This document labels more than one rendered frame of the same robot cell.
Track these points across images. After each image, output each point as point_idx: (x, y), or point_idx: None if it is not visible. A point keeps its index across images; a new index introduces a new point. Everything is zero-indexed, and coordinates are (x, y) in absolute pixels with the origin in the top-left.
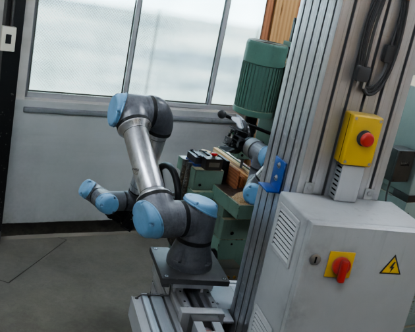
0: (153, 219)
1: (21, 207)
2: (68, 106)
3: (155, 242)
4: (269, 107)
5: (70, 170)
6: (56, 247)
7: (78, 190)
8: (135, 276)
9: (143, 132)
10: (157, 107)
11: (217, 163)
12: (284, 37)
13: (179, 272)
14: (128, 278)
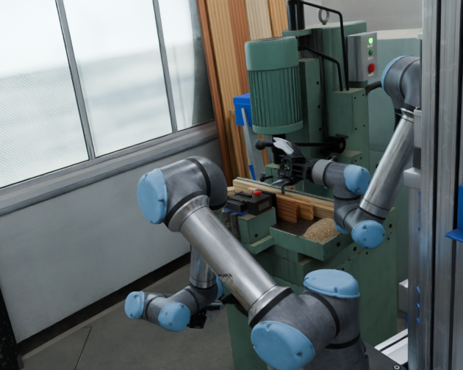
0: (298, 347)
1: (30, 317)
2: (38, 191)
3: (179, 288)
4: (298, 114)
5: (67, 255)
6: (85, 341)
7: (126, 312)
8: (182, 337)
9: (209, 216)
10: (206, 172)
11: (266, 201)
12: (226, 40)
13: None
14: (177, 343)
